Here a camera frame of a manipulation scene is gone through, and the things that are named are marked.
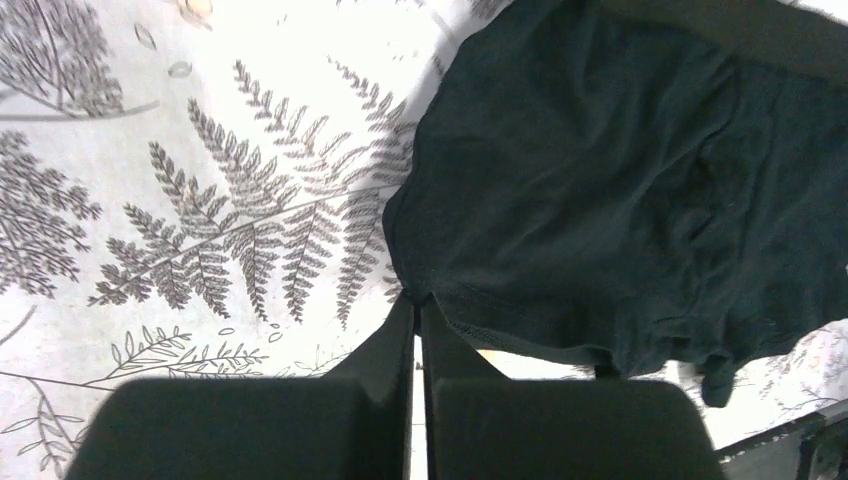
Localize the floral patterned table mat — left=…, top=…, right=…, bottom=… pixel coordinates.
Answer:
left=1, top=1, right=847, bottom=479

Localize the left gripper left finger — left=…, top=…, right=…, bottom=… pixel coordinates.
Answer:
left=67, top=297, right=415, bottom=480

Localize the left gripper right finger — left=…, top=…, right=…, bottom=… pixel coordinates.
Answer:
left=419, top=299, right=723, bottom=479

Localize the black underwear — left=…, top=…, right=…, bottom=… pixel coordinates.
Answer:
left=383, top=1, right=847, bottom=407

